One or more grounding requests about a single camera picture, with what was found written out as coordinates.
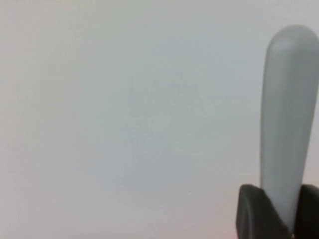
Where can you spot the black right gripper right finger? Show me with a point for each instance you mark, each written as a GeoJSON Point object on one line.
{"type": "Point", "coordinates": [307, 211]}

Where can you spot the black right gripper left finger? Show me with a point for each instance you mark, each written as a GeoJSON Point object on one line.
{"type": "Point", "coordinates": [256, 216]}

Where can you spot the grey-green plastic fork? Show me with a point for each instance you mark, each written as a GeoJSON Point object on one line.
{"type": "Point", "coordinates": [286, 112]}

